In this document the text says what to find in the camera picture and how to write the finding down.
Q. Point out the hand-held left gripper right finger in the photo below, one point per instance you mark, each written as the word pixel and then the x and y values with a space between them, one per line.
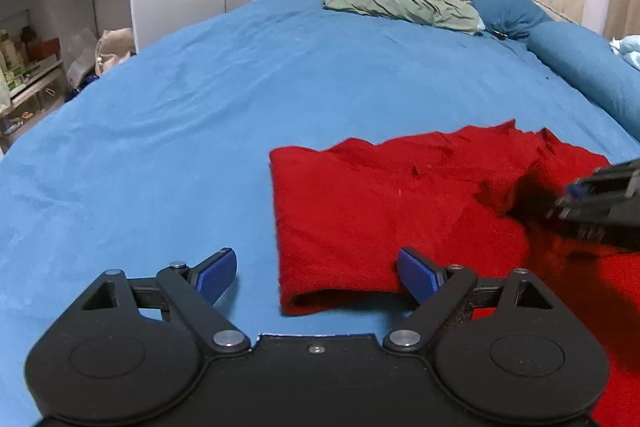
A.
pixel 417 278

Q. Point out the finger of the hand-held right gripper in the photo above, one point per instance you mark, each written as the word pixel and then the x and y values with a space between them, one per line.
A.
pixel 607 217
pixel 612 179

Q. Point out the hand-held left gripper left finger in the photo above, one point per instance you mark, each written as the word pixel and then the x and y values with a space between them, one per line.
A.
pixel 217 277

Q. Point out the red garment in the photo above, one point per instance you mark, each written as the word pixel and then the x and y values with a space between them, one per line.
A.
pixel 360 212

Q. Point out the long blue bolster pillow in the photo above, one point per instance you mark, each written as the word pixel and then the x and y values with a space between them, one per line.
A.
pixel 590 62

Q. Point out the light blue cloth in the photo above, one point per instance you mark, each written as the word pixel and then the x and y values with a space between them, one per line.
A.
pixel 627 52

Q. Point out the blue bed sheet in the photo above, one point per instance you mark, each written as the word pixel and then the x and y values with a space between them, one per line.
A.
pixel 200 117

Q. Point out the beige plastic bag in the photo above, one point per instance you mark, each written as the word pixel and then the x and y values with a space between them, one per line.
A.
pixel 116 52

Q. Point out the clear plastic bag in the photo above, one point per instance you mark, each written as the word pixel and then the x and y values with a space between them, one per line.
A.
pixel 82 57

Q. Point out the green pillow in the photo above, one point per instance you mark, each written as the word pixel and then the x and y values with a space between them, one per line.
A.
pixel 400 4

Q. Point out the dark red box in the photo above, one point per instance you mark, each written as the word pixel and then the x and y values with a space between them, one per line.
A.
pixel 45 49

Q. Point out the green and white bottles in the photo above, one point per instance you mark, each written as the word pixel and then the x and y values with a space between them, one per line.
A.
pixel 12 57

